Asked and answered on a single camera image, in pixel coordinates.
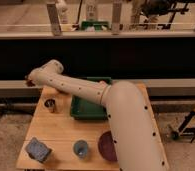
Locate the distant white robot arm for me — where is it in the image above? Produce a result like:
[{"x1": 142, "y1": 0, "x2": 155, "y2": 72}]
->
[{"x1": 56, "y1": 0, "x2": 68, "y2": 24}]

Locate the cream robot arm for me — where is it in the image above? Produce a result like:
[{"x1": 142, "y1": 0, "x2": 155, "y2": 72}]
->
[{"x1": 27, "y1": 60, "x2": 169, "y2": 171}]

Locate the purple bowl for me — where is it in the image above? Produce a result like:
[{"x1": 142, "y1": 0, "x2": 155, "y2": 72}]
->
[{"x1": 98, "y1": 131, "x2": 117, "y2": 162}]

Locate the small metal can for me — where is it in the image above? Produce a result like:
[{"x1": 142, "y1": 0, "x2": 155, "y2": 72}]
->
[{"x1": 44, "y1": 99, "x2": 56, "y2": 113}]

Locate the green plastic tray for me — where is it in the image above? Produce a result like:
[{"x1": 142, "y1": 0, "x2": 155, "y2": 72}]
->
[{"x1": 69, "y1": 77, "x2": 112, "y2": 120}]

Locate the blue sponge block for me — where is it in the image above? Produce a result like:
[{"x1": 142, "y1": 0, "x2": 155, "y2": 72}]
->
[{"x1": 25, "y1": 137, "x2": 52, "y2": 163}]

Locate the small blue cup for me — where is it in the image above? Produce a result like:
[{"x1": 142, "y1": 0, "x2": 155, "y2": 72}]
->
[{"x1": 73, "y1": 140, "x2": 89, "y2": 159}]

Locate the distant green tray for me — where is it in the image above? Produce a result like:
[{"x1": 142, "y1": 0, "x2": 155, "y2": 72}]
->
[{"x1": 81, "y1": 21, "x2": 109, "y2": 30}]

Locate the black tripod equipment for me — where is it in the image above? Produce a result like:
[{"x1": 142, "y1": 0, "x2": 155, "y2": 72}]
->
[{"x1": 129, "y1": 0, "x2": 189, "y2": 30}]

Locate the yellow black cart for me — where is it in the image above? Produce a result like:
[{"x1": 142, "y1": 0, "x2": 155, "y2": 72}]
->
[{"x1": 171, "y1": 108, "x2": 195, "y2": 142}]

